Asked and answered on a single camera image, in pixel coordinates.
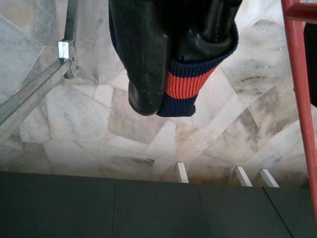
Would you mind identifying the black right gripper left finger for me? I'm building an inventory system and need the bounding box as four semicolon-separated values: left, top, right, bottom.
110;0;171;117

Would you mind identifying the black low tv console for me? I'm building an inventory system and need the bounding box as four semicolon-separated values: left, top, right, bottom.
0;161;317;238

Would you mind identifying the silver metal clothes rack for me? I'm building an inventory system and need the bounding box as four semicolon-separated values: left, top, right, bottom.
0;0;80;147

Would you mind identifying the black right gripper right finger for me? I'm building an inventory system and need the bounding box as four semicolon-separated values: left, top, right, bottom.
170;0;242;61

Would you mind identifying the red plastic hanger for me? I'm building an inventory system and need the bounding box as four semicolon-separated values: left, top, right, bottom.
280;0;317;222

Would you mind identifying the navy shirt orange trim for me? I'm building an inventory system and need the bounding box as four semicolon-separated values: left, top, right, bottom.
108;14;240;118

